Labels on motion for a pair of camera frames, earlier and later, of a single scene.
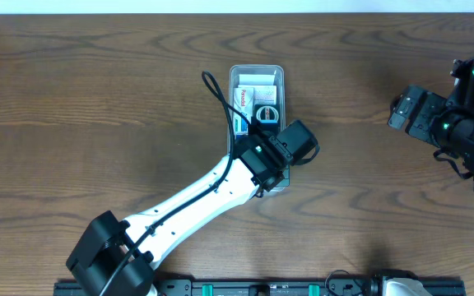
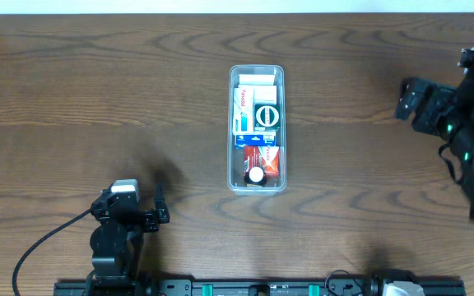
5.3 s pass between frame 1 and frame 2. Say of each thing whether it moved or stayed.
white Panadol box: stayed
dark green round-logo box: stayed
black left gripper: moved
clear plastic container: stayed
